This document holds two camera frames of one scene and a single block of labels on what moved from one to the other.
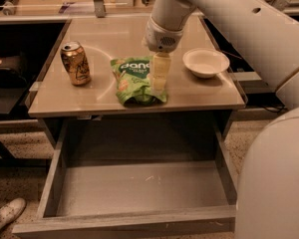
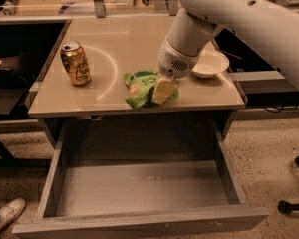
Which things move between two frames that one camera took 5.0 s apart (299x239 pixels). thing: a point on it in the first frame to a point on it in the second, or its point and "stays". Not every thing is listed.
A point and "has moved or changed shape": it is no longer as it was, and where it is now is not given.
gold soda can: (76, 62) stays
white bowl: (205, 63) stays
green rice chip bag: (134, 82) has moved or changed shape
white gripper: (161, 37) to (174, 63)
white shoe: (7, 213) stays
